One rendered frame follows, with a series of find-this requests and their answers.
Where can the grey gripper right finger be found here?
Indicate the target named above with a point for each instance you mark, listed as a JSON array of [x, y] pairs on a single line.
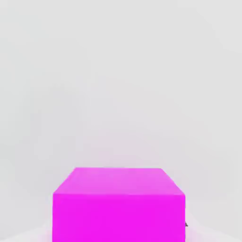
[[194, 236]]

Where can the small magenta cube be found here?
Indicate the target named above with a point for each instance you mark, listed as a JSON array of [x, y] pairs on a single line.
[[119, 213]]

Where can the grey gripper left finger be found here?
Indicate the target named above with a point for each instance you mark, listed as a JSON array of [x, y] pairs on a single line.
[[40, 235]]

